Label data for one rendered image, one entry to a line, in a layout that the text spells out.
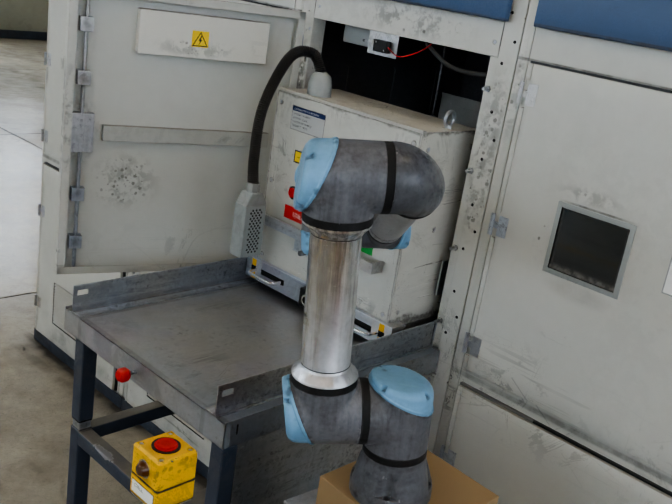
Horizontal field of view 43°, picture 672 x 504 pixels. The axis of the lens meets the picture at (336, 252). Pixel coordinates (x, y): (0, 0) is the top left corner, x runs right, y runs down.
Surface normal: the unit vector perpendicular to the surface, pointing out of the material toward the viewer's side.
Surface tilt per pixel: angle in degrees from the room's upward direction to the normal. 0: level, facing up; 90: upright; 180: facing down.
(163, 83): 90
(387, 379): 4
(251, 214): 90
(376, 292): 90
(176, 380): 0
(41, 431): 0
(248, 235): 90
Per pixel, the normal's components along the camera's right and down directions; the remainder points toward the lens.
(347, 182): 0.10, 0.26
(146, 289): 0.70, 0.33
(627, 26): -0.70, 0.13
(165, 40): 0.45, 0.35
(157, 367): 0.15, -0.94
